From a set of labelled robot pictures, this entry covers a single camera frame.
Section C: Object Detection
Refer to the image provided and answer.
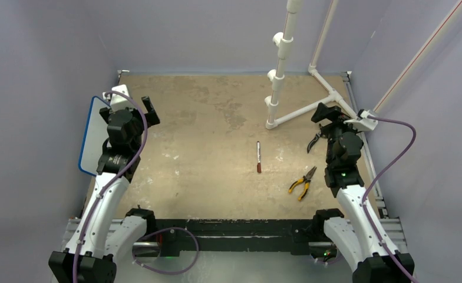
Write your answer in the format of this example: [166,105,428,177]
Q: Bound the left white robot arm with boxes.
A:
[48,91,160,282]

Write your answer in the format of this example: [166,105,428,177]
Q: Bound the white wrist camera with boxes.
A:
[344,109,378,132]
[103,84,134,111]

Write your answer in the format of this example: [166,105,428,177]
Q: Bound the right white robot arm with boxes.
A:
[311,103,415,282]

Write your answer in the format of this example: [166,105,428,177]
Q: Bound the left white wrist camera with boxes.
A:
[103,84,134,111]

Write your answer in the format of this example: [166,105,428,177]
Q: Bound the white pipe with red stripe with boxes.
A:
[373,0,462,113]

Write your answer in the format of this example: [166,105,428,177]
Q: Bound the aluminium rail frame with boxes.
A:
[61,70,407,259]

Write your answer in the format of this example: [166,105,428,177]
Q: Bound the red whiteboard marker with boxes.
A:
[256,141,262,173]

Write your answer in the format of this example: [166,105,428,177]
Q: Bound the yellow handled pliers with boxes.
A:
[288,166,317,202]

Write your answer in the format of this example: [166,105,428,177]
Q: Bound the white PVC pipe stand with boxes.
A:
[264,1,359,130]

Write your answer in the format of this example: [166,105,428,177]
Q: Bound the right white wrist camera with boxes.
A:
[344,109,378,132]

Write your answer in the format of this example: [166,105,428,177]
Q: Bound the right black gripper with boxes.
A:
[312,103,365,165]

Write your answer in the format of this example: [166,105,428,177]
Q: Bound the blue framed whiteboard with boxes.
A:
[78,96,109,176]

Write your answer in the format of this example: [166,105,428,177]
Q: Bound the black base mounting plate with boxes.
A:
[147,219,331,256]

